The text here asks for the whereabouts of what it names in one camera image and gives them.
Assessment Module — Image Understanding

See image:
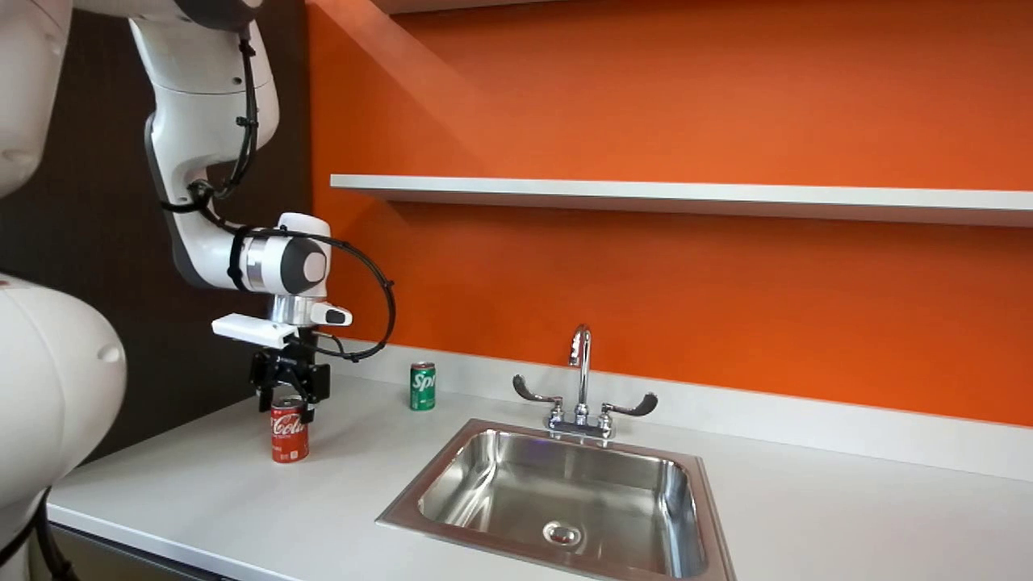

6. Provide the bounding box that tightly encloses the green soda can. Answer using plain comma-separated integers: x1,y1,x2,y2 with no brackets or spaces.
407,360,437,410

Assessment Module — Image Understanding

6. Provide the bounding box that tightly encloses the white wall shelf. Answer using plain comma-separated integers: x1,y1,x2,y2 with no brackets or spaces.
330,173,1033,230

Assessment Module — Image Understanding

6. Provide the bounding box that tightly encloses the chrome faucet with handles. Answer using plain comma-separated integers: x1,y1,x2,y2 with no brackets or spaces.
512,321,658,446

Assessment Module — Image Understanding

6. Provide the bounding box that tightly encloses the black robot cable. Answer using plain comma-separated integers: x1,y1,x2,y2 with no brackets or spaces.
158,19,400,367

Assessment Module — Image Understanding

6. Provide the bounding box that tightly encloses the red cola can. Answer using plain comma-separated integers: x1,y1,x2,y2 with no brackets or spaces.
268,403,310,465

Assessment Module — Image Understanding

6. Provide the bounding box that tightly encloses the dark wood cabinet panel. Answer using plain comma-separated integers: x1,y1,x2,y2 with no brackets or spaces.
0,0,319,467

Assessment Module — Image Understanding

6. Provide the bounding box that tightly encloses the stainless steel sink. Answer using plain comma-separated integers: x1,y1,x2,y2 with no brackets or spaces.
382,420,736,581

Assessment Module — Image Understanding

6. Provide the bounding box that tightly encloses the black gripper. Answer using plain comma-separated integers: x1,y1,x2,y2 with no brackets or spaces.
250,334,330,426

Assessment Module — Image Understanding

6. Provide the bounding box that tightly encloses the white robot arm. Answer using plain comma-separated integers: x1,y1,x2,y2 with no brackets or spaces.
0,0,330,576

